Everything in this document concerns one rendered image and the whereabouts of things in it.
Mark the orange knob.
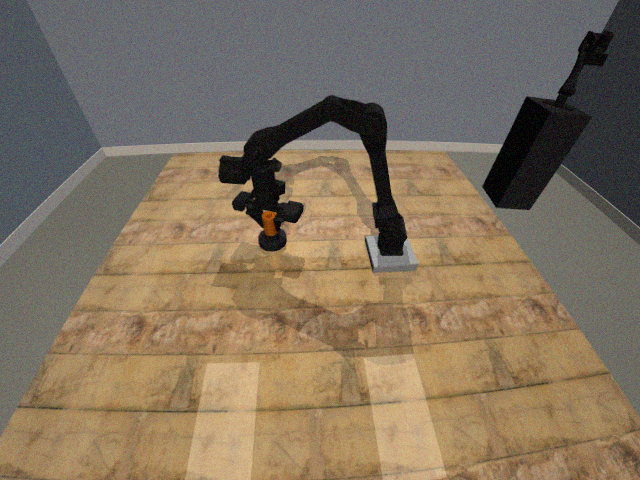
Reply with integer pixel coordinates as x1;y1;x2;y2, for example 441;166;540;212
262;211;278;236

